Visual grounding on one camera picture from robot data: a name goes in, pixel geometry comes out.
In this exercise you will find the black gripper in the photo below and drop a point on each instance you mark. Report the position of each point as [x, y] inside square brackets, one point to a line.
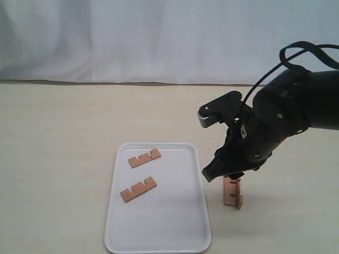
[248, 143]

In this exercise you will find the wooden notched puzzle piece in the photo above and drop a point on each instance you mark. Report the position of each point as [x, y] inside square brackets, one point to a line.
[138, 189]
[239, 197]
[144, 158]
[230, 192]

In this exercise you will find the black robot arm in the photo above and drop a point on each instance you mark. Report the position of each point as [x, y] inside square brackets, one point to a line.
[288, 105]

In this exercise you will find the white rectangular plastic tray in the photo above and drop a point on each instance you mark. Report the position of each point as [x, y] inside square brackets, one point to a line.
[170, 218]

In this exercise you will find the white fabric backdrop curtain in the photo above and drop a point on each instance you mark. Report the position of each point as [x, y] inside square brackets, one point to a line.
[177, 42]

